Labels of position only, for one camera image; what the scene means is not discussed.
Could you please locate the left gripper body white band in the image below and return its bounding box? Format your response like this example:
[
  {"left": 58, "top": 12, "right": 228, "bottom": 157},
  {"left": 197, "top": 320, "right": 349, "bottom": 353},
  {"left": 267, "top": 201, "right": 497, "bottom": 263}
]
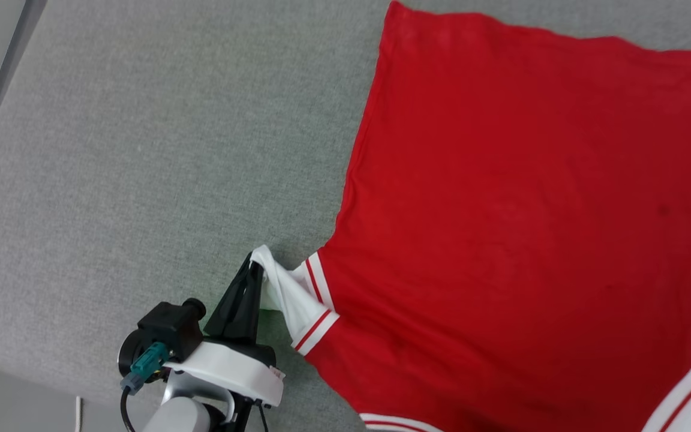
[{"left": 164, "top": 335, "right": 287, "bottom": 410}]

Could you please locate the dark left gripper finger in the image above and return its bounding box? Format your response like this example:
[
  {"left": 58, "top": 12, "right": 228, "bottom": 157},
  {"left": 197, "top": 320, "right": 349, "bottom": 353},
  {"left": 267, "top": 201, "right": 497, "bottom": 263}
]
[
  {"left": 235, "top": 259, "right": 266, "bottom": 347},
  {"left": 203, "top": 252, "right": 254, "bottom": 341}
]

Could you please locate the red and white jersey garment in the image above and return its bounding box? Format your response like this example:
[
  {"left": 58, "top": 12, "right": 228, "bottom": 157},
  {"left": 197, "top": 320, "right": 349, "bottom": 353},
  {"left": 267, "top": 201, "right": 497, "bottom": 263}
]
[{"left": 250, "top": 0, "right": 691, "bottom": 432}]

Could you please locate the grey fabric sofa cushion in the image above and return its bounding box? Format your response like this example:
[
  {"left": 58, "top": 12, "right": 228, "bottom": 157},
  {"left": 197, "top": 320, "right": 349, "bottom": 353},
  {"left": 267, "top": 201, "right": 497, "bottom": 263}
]
[{"left": 0, "top": 0, "right": 691, "bottom": 432}]

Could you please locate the teal left camera connector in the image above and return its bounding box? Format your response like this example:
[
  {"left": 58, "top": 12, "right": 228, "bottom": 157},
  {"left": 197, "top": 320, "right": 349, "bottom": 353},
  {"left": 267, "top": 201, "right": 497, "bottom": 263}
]
[{"left": 120, "top": 341, "right": 170, "bottom": 397}]

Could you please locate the grey metal frame rail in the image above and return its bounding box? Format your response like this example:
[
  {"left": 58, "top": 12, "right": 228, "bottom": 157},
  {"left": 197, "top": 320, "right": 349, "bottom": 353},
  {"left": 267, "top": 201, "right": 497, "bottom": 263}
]
[{"left": 0, "top": 0, "right": 50, "bottom": 200}]

